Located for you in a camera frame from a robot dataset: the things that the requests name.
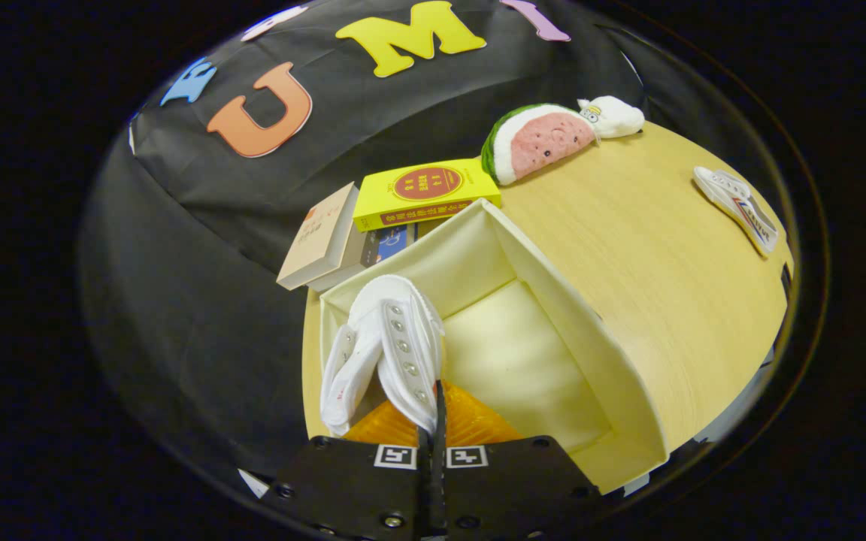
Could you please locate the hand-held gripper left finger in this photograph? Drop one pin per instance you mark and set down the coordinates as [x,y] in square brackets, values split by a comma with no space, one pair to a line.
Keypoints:
[358,488]

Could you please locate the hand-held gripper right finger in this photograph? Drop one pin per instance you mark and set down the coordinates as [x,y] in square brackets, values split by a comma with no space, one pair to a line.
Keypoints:
[516,488]

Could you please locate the cream storage box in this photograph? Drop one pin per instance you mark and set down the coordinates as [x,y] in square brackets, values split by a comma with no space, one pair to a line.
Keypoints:
[516,361]

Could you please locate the white canvas shoe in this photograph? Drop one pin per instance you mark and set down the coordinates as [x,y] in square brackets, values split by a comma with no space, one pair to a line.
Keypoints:
[395,338]
[734,201]

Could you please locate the grey-edged book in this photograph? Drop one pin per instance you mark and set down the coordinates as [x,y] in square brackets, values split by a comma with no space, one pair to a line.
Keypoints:
[350,264]

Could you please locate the blue book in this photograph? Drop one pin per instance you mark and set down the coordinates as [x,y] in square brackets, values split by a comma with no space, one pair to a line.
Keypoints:
[394,242]

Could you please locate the black backdrop cloth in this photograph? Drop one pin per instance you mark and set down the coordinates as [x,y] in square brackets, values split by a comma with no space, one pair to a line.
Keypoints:
[200,263]

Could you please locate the yellow book with red circle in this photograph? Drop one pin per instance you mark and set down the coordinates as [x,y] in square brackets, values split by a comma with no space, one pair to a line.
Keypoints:
[425,191]

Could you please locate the watermelon slice plush toy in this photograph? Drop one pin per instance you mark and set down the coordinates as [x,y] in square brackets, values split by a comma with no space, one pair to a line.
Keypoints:
[542,143]

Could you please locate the white plush toy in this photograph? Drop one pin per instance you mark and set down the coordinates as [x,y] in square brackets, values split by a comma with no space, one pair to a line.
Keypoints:
[613,116]

